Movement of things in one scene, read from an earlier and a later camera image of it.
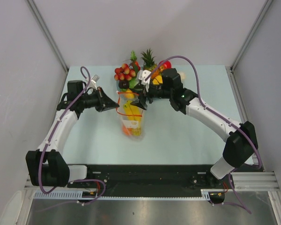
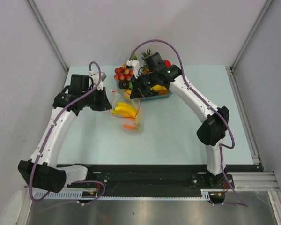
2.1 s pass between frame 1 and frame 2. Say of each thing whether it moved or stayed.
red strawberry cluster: stayed
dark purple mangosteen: stayed
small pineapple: stayed
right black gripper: moved
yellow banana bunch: moved
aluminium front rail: stayed
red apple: stayed
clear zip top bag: moved
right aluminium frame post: stayed
